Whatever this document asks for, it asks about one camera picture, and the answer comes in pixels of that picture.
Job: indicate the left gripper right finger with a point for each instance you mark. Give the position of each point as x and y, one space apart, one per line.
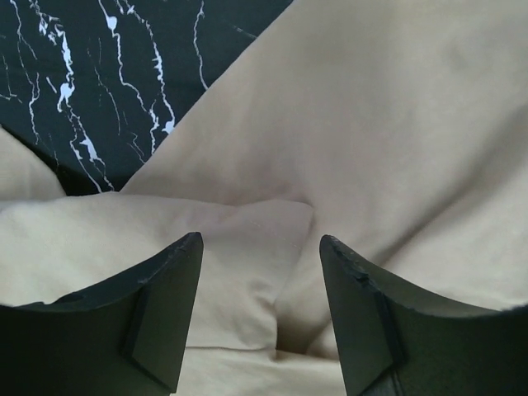
395 338

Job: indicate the beige t shirt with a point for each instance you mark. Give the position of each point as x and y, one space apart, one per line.
397 127

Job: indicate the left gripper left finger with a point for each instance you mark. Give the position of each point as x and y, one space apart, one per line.
125 335

